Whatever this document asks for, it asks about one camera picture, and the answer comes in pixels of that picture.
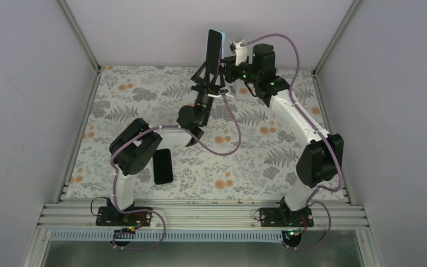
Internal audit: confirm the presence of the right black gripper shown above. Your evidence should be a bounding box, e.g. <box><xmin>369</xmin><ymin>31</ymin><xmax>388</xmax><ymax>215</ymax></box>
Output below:
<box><xmin>214</xmin><ymin>56</ymin><xmax>259</xmax><ymax>85</ymax></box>

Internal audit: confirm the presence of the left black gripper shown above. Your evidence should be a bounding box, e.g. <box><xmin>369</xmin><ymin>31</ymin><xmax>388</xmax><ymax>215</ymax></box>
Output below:
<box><xmin>191</xmin><ymin>62</ymin><xmax>226</xmax><ymax>127</ymax></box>

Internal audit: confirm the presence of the black smartphone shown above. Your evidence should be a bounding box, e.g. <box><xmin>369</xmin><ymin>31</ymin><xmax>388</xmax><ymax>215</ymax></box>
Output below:
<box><xmin>205</xmin><ymin>29</ymin><xmax>223</xmax><ymax>76</ymax></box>

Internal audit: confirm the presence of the black phone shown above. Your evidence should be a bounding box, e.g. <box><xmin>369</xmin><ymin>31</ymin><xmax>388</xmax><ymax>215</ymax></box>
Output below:
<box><xmin>152</xmin><ymin>149</ymin><xmax>173</xmax><ymax>185</ymax></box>

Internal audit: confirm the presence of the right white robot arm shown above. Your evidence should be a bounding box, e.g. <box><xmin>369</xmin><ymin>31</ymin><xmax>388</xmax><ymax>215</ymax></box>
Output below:
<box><xmin>221</xmin><ymin>41</ymin><xmax>344</xmax><ymax>226</ymax></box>

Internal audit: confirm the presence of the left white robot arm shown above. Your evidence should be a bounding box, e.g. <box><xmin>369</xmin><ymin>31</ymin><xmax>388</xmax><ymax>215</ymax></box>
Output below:
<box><xmin>109</xmin><ymin>61</ymin><xmax>227</xmax><ymax>225</ymax></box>

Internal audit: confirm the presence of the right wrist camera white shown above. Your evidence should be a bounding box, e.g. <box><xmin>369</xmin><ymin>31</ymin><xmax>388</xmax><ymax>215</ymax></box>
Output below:
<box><xmin>230</xmin><ymin>39</ymin><xmax>248</xmax><ymax>66</ymax></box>

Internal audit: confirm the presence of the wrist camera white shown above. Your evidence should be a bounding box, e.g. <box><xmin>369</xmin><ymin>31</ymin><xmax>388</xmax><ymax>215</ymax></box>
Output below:
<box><xmin>230</xmin><ymin>39</ymin><xmax>248</xmax><ymax>66</ymax></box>
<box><xmin>207</xmin><ymin>88</ymin><xmax>236</xmax><ymax>98</ymax></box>

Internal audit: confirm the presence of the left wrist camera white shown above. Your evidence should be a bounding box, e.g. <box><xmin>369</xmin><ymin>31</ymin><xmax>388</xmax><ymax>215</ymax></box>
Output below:
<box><xmin>207</xmin><ymin>88</ymin><xmax>236</xmax><ymax>98</ymax></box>

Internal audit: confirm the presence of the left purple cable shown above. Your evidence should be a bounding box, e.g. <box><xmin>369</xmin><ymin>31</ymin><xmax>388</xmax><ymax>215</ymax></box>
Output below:
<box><xmin>110</xmin><ymin>92</ymin><xmax>243</xmax><ymax>215</ymax></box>

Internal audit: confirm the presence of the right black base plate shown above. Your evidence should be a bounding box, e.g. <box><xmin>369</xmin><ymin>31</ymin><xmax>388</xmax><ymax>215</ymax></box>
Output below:
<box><xmin>254</xmin><ymin>207</ymin><xmax>314</xmax><ymax>228</ymax></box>

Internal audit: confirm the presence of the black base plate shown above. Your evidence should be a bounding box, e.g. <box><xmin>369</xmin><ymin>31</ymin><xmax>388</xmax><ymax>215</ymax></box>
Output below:
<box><xmin>95</xmin><ymin>206</ymin><xmax>152</xmax><ymax>228</ymax></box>
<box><xmin>254</xmin><ymin>207</ymin><xmax>314</xmax><ymax>228</ymax></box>

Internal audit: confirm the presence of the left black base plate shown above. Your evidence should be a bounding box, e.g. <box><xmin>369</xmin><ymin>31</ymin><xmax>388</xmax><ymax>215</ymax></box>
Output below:
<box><xmin>95</xmin><ymin>206</ymin><xmax>152</xmax><ymax>228</ymax></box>

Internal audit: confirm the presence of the aluminium rail base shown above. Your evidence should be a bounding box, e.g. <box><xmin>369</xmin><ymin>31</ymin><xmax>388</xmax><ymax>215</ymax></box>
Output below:
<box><xmin>24</xmin><ymin>200</ymin><xmax>381</xmax><ymax>266</ymax></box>

